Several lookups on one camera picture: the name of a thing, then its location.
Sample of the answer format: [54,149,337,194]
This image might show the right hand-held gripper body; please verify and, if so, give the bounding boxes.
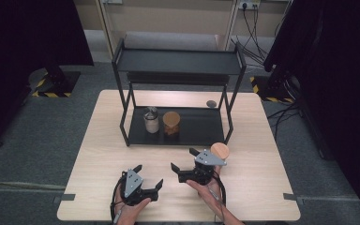
[177,148,228,187]

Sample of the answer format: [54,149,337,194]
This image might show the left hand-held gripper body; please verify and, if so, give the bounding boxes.
[119,168,160,207]

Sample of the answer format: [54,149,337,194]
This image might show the glass jar with wooden lid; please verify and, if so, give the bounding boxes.
[162,111,182,137]
[210,142,231,161]

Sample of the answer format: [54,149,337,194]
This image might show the silver metal can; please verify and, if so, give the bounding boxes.
[142,106,161,135]

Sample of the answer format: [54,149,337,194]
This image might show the black metal shelf rack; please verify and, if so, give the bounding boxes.
[111,37,248,148]

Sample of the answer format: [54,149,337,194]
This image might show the person's left hand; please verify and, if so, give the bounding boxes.
[113,186,153,225]

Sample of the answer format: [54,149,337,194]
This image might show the person's right hand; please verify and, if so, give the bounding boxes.
[186,165,227,217]

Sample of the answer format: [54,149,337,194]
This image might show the grey tape mark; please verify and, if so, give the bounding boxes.
[282,192,304,204]
[53,193,77,203]

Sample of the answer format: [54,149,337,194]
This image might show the stand base with striped tape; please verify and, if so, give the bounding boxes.
[27,67,82,98]
[249,74,294,104]

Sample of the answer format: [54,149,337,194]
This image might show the grey cushion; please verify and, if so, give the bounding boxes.
[123,30,219,53]

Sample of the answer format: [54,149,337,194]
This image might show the black curtain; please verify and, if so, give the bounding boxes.
[0,0,95,151]
[263,0,360,224]

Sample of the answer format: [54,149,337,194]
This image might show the left hand-held gripper black cable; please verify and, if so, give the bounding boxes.
[109,176,128,225]

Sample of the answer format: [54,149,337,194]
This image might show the hand-held gripper black cable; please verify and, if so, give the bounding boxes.
[109,176,128,225]
[210,173,228,221]

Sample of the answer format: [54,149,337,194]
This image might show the right hand-held gripper black cable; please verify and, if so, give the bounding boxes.
[210,173,228,221]

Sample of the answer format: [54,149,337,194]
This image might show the black cables on carpet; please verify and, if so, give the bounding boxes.
[266,102,302,141]

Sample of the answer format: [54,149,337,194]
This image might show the black cables at wall socket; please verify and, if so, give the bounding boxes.
[230,2,292,68]

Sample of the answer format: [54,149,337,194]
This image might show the beige wooden frame furniture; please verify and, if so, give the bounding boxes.
[73,0,294,60]

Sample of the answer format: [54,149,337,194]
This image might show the white wall power socket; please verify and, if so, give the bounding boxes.
[237,0,262,10]

